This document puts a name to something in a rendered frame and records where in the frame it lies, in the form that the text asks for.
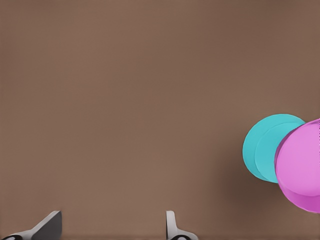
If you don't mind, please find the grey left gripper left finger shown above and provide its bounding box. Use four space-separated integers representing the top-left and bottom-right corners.
0 210 63 240

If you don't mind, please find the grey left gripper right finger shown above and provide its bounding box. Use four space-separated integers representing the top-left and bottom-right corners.
165 210 199 240

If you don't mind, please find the blue plate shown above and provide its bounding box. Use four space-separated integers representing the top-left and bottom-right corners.
242 113 306 184

